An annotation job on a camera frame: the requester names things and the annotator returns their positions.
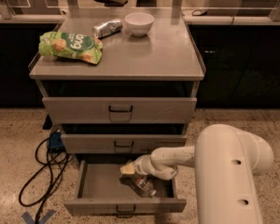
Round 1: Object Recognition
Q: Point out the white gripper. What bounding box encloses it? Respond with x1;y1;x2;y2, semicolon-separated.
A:
119;155;155;175

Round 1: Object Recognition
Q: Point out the clear plastic water bottle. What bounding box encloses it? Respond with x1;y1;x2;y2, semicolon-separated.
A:
129;174;156;198

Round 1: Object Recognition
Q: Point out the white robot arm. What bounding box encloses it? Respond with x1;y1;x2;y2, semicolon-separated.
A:
120;124;273;224

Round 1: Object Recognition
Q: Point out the bottom grey drawer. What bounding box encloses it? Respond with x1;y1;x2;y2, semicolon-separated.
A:
64;154;187;216

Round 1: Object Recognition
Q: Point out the grey drawer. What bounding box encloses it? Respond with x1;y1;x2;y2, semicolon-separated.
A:
43;97;197;124
64;154;187;216
62;134;187;154

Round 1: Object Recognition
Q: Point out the middle grey drawer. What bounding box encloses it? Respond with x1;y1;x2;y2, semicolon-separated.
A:
62;134;187;154

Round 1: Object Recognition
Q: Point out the grey metal drawer cabinet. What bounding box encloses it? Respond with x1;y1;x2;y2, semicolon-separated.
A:
27;7;207;173

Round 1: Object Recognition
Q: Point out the top grey drawer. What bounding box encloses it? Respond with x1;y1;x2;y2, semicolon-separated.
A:
43;97;197;124

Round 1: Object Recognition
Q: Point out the blue power box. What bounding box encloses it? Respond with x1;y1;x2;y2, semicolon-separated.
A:
48;131;64;151

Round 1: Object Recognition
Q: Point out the green snack bag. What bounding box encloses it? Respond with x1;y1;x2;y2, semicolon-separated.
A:
38;32;103;64

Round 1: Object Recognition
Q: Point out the silver soda can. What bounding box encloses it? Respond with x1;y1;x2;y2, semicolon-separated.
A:
92;19;123;38

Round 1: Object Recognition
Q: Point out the white ceramic bowl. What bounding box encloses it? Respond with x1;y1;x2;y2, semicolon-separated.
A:
125;12;154;36

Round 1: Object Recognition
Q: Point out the black chair armrest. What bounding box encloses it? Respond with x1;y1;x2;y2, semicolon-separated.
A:
94;0;128;7

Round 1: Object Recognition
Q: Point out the black floor cable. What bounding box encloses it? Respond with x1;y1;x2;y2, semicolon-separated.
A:
18;136;73;224

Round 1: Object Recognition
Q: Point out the black cable on counter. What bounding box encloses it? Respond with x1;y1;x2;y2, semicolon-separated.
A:
190;8;209;17

